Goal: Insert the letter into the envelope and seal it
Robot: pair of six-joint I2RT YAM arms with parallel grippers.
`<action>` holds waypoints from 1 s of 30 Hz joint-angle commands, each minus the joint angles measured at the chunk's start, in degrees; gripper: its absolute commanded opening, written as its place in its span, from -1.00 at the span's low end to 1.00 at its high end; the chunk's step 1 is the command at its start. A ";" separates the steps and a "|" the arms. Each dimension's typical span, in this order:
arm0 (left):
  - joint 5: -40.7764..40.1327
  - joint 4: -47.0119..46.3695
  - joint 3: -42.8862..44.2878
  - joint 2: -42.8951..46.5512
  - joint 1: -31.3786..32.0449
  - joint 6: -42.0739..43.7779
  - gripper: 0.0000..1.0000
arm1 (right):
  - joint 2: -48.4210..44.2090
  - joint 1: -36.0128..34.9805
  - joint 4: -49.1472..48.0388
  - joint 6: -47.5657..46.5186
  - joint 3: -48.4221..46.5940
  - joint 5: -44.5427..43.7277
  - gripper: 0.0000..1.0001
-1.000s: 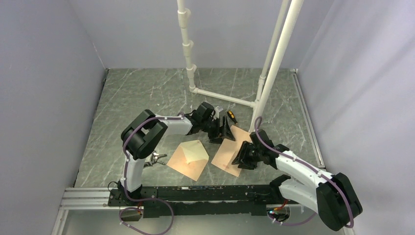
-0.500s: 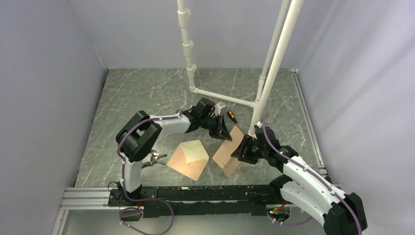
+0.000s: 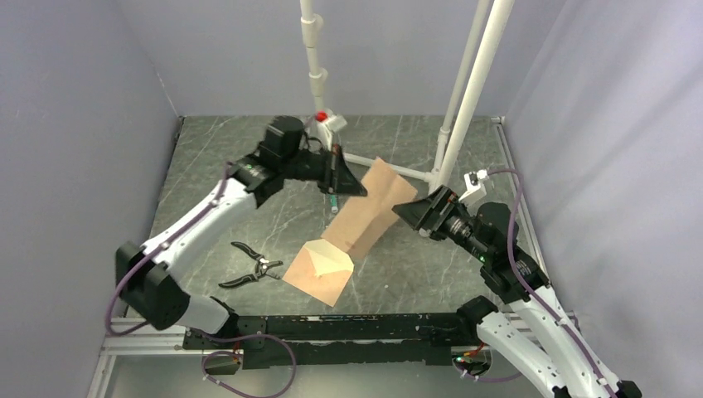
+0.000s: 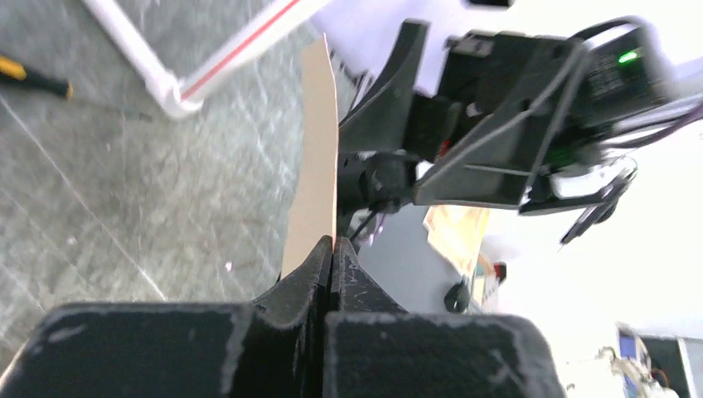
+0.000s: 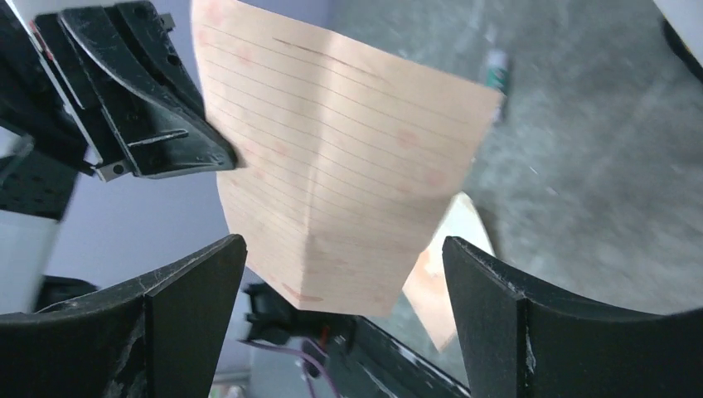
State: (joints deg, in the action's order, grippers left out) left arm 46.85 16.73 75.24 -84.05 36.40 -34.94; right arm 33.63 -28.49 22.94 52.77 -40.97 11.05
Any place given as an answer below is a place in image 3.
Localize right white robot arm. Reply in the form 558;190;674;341
393;187;642;397

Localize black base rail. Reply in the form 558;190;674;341
183;312;480;370

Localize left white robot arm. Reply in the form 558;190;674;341
104;115;368;348

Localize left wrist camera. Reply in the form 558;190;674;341
308;111;347;150

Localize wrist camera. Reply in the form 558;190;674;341
459;169;488;206
308;111;347;150

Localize green white glue stick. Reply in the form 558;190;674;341
328;194;339;215

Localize white PVC pipe frame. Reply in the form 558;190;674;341
299;0;515;188

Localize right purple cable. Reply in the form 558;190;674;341
453;167;619;398

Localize tan paper letter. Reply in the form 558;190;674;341
322;158;417;260

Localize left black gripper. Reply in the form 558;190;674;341
282;144;367;197

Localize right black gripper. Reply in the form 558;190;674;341
390;184;490;262

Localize black pliers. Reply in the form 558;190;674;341
217;241;284;290

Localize tan envelope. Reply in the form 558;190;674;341
283;239;354;307

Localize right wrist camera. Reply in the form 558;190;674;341
459;169;488;206

